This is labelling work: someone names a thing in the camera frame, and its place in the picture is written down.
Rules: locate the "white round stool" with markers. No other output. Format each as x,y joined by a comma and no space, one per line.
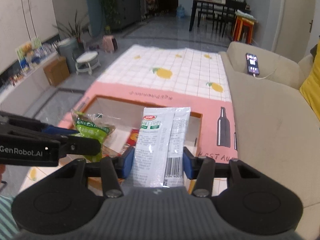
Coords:
87,62

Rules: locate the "pink small heater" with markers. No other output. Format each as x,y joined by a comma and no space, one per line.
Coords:
109,44

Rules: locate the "red rice cracker bag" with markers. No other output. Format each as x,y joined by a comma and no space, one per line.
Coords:
131,140

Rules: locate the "orange cardboard box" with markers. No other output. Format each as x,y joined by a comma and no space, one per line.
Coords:
129,116

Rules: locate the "dark dining table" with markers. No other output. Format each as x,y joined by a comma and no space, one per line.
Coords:
220,12

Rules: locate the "orange red stool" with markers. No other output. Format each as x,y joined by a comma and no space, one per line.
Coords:
244,25

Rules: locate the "smartphone on sofa arm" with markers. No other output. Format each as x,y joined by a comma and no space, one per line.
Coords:
252,64

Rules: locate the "white barcode snack packet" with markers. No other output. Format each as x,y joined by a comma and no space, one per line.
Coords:
158,157

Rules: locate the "grey trash bin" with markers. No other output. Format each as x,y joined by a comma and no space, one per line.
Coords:
65,49

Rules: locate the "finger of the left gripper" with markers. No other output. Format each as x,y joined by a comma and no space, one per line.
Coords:
53,130

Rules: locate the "brown cardboard box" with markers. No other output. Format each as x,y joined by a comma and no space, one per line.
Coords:
57,71

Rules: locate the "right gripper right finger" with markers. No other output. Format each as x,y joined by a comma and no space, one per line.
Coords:
201,170

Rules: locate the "potted green plant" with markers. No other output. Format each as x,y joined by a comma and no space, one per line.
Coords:
75,29

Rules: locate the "lemon print tablecloth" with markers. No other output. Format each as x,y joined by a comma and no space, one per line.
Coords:
154,77

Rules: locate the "dark drawer cabinet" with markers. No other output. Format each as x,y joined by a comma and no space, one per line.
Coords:
127,13

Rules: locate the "green bean snack bag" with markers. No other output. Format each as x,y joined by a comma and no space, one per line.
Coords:
94,126

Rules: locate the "blue water jug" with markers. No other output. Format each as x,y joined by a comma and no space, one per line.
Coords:
180,12

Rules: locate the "beige sofa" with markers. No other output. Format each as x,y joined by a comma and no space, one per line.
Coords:
277,131

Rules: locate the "white door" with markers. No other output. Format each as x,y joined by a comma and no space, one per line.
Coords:
299,28

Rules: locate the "trailing ivy plant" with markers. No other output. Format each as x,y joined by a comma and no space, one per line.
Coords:
111,14

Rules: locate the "yellow cushion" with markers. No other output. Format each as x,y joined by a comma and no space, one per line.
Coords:
310,88

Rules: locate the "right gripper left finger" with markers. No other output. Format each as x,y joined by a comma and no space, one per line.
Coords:
113,169

